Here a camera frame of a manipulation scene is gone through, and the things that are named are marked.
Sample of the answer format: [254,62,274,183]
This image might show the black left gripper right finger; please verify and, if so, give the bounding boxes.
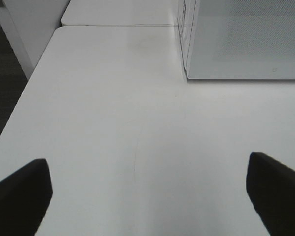
[246,152,295,236]

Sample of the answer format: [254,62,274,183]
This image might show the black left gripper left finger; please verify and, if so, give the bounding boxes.
[0,159,52,236]

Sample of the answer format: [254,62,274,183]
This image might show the white microwave door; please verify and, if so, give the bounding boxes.
[189,0,295,79]

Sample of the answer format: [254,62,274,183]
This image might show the white microwave oven body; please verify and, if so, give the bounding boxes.
[177,0,200,78]

